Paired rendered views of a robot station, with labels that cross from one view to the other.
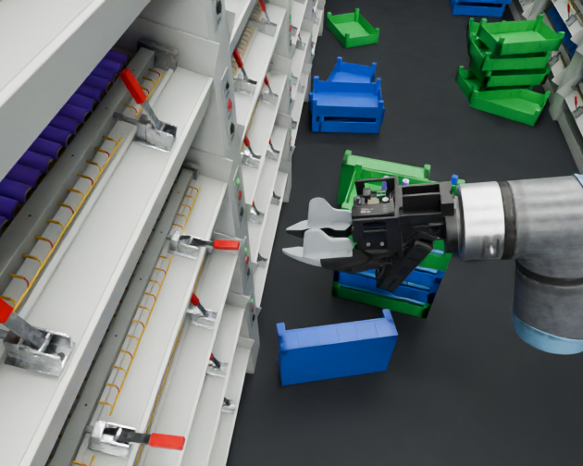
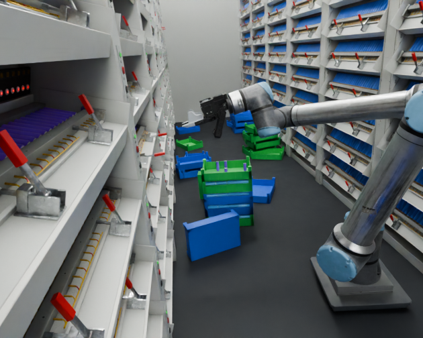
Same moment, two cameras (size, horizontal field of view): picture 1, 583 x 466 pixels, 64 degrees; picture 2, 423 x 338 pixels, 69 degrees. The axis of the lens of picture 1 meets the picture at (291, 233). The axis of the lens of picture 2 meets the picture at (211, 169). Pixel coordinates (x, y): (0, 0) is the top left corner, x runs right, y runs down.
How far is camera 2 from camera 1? 0.88 m
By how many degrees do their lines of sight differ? 29
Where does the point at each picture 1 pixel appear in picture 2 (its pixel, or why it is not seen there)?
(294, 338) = (193, 225)
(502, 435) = (300, 252)
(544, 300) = (260, 116)
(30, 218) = not seen: hidden behind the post
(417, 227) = (219, 106)
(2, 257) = not seen: hidden behind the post
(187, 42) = (142, 80)
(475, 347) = (278, 229)
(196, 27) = (144, 74)
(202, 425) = (160, 235)
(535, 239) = (249, 96)
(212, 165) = (150, 125)
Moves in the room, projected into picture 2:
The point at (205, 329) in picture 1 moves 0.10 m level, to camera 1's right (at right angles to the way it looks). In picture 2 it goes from (156, 184) to (179, 180)
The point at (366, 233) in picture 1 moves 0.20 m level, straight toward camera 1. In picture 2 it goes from (205, 107) to (205, 118)
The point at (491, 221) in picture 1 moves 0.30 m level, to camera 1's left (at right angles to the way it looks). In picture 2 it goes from (237, 95) to (160, 104)
